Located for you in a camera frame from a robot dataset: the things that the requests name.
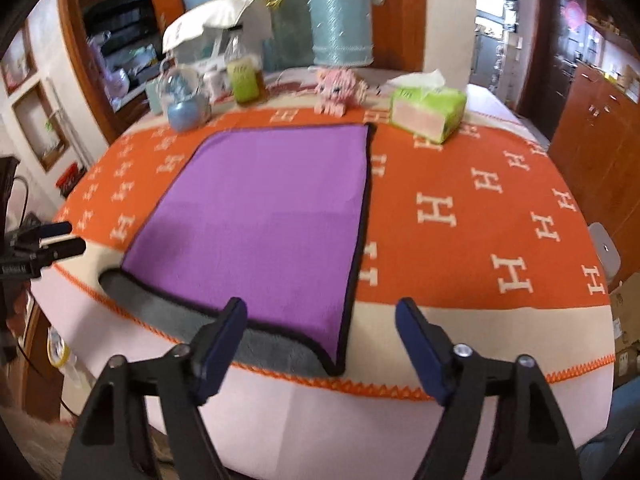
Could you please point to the dark entrance door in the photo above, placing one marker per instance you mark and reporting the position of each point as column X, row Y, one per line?
column 553, row 63

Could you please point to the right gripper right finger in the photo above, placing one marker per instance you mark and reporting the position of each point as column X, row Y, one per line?
column 530, row 439

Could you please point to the orange H-pattern tablecloth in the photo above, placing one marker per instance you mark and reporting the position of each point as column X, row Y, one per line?
column 481, row 232

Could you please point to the wooden cabinet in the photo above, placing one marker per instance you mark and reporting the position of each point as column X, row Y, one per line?
column 596, row 149

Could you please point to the pink block pig toy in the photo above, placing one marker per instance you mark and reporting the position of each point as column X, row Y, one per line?
column 338, row 90

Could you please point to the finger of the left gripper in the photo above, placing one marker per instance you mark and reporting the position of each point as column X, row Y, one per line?
column 48, row 254
column 29, row 235

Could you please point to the purple and grey towel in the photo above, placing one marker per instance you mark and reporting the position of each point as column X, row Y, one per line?
column 276, row 217

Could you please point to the mint green cup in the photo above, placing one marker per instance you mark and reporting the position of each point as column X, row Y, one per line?
column 152, row 92

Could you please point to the small white pill bottle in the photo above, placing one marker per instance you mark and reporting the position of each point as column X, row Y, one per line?
column 216, row 85

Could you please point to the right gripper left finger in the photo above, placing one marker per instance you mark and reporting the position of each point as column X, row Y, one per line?
column 112, row 439

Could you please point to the glass bottle green label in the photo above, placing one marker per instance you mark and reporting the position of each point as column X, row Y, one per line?
column 244, row 69

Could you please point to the white chair back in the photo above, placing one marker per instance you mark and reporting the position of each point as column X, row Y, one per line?
column 606, row 250

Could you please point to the green tissue pack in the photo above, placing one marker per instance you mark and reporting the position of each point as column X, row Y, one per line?
column 422, row 104

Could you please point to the light blue table lamp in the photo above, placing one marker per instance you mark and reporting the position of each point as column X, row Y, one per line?
column 341, row 32

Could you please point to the cardboard box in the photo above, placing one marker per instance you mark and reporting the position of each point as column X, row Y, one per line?
column 625, row 304

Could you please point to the blue snow globe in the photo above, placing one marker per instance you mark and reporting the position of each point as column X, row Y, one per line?
column 184, row 101

